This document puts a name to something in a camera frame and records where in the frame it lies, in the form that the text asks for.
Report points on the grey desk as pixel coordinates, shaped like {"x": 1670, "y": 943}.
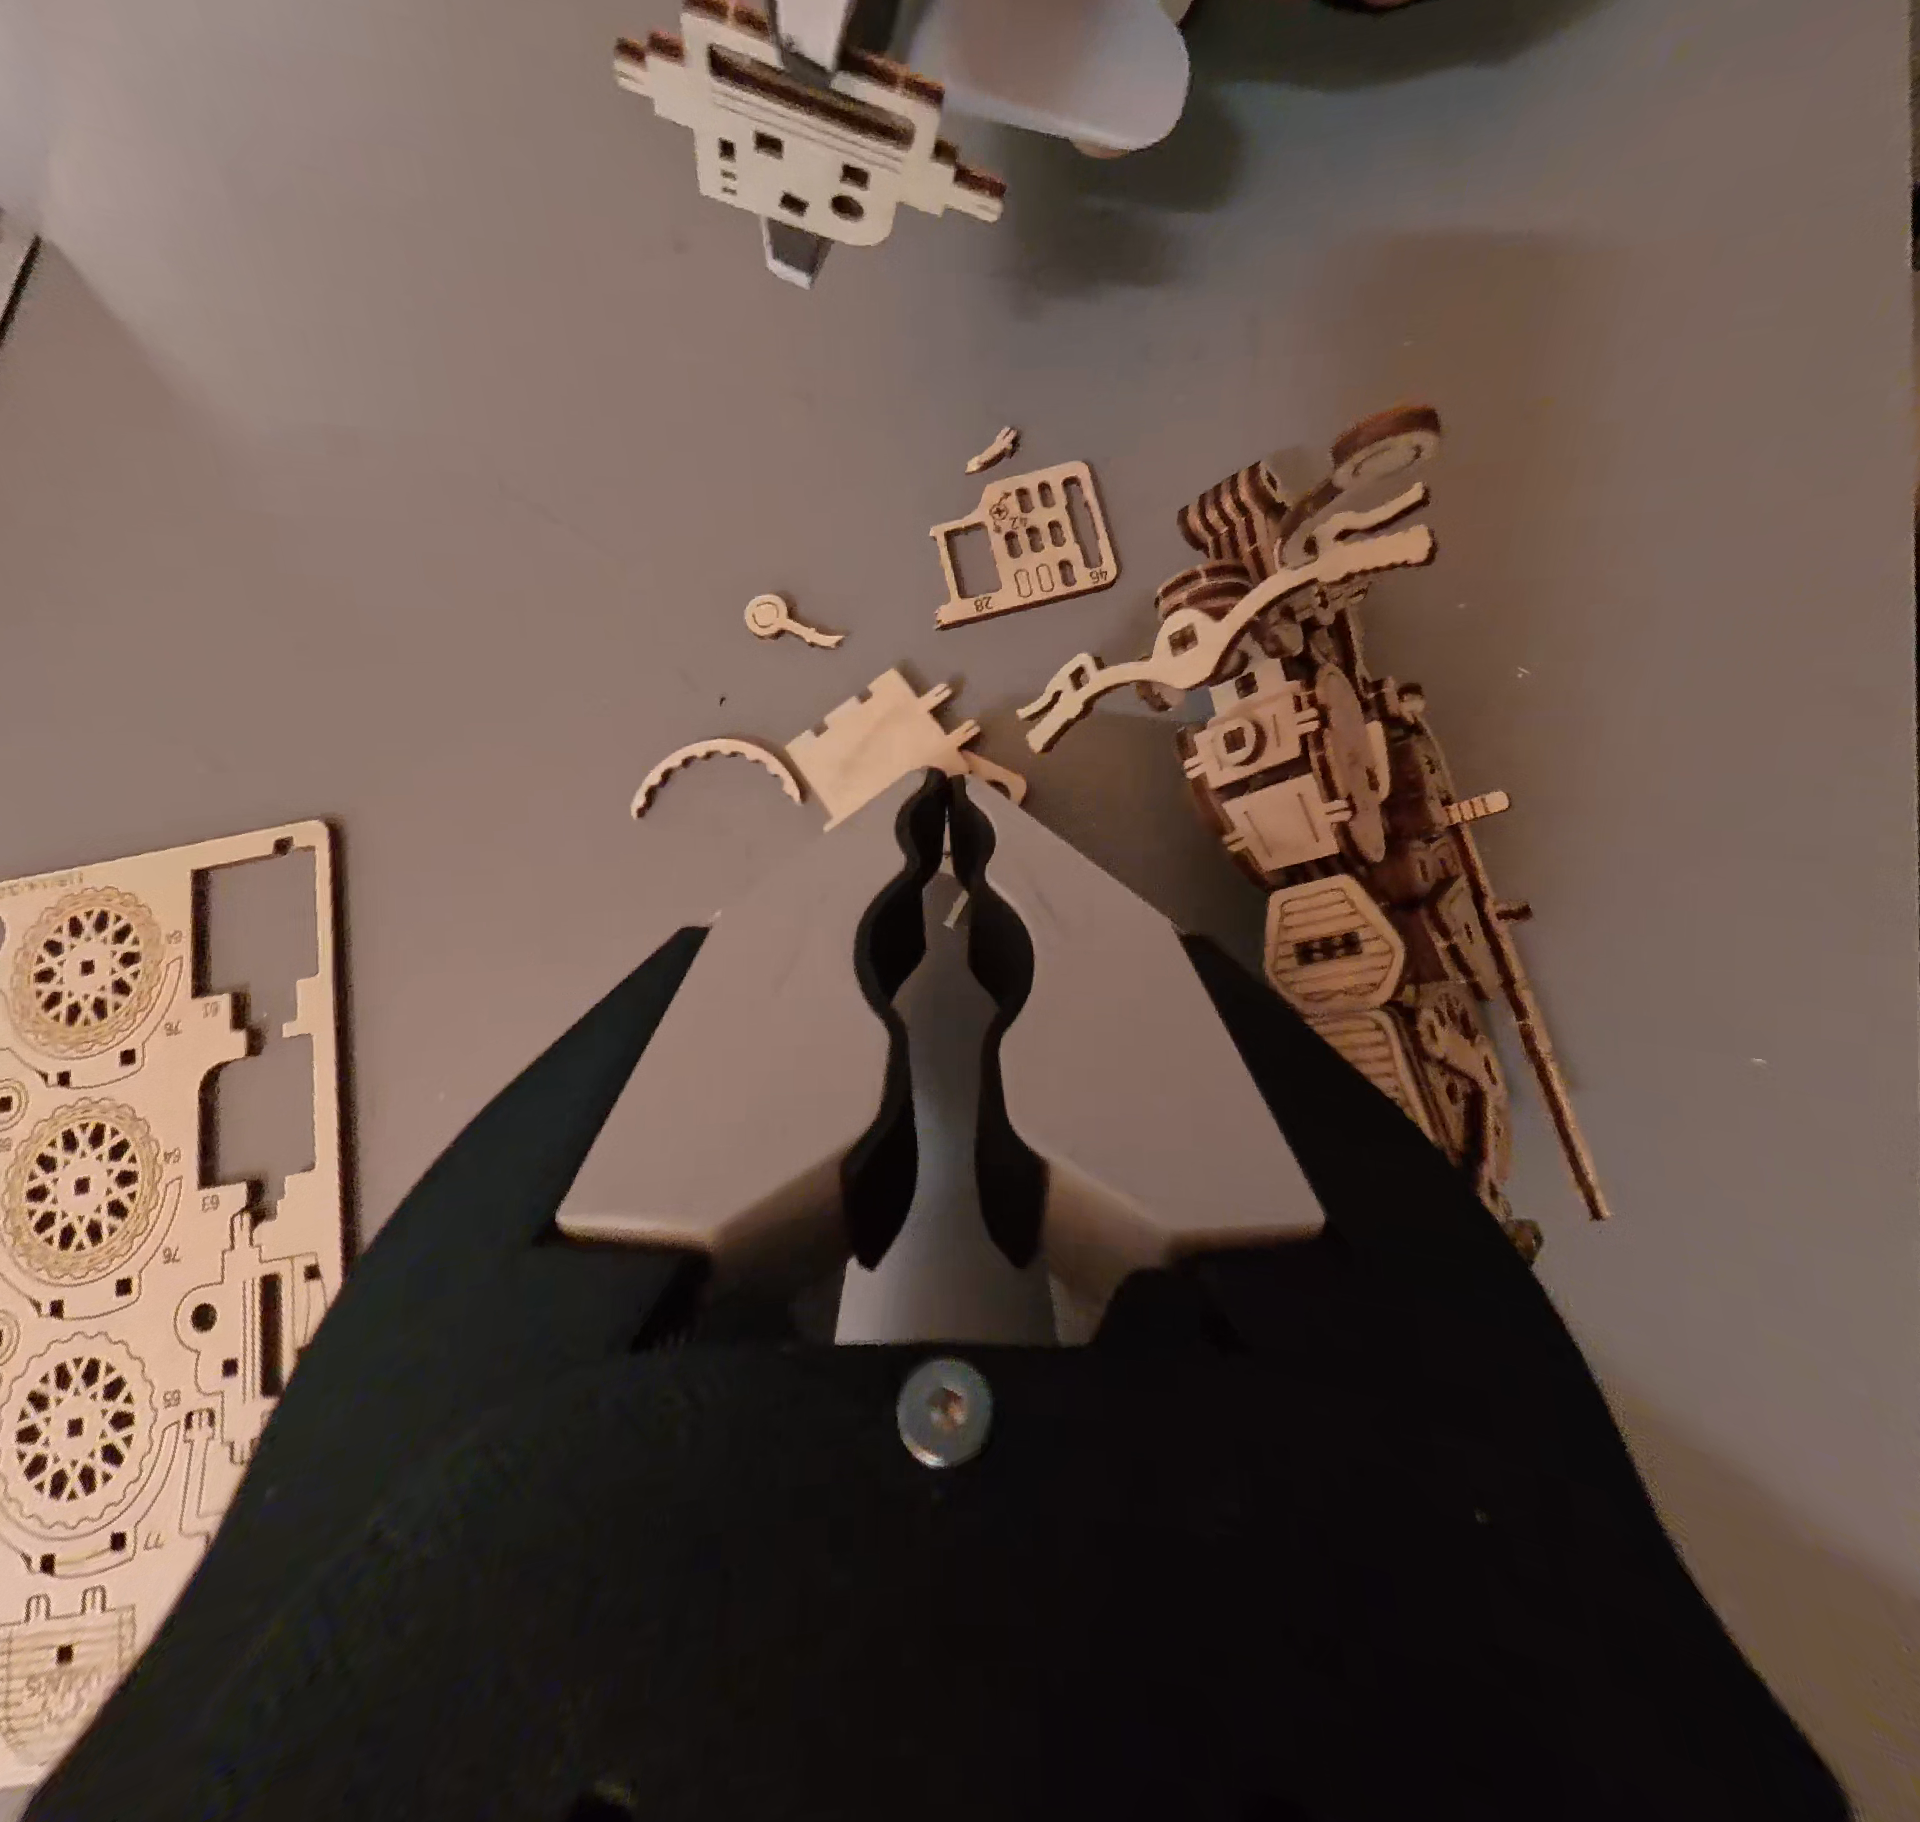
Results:
{"x": 377, "y": 503}

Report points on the small round-headed wooden lever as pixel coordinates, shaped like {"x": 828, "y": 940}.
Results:
{"x": 773, "y": 615}

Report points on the notched wooden puzzle piece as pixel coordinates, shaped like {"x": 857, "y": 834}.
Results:
{"x": 878, "y": 743}

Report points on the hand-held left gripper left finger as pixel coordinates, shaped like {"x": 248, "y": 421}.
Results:
{"x": 750, "y": 1072}

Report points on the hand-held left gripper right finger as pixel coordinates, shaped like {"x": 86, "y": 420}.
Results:
{"x": 1155, "y": 1087}

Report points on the small wooden sheet fragment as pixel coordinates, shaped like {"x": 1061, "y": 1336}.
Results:
{"x": 1035, "y": 541}

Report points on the wooden puzzle sheet with wheels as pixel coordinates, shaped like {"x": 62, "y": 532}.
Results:
{"x": 150, "y": 1253}

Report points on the tiny wooden scrap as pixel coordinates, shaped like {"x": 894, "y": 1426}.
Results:
{"x": 993, "y": 452}

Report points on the cross-shaped wooden puzzle piece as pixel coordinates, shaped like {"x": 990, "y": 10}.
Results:
{"x": 780, "y": 152}

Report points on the curved toothed wooden piece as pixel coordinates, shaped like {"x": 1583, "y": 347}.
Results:
{"x": 712, "y": 759}

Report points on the small wooden tab piece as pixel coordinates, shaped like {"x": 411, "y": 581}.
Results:
{"x": 997, "y": 776}

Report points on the wooden motorcycle model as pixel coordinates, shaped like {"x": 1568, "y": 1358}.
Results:
{"x": 1305, "y": 758}

